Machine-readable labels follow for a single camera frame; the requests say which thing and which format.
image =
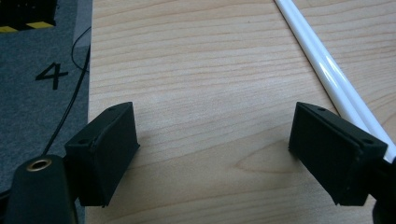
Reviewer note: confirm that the white plastic tube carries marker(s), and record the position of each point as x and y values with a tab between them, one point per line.
328	59

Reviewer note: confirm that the black box with yellow stripes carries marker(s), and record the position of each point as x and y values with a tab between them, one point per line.
28	12

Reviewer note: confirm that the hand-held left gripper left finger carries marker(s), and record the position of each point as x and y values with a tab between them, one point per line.
104	158

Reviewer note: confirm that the white chopstick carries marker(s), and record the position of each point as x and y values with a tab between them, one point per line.
313	59

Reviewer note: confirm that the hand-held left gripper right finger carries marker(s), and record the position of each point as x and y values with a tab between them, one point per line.
333	161

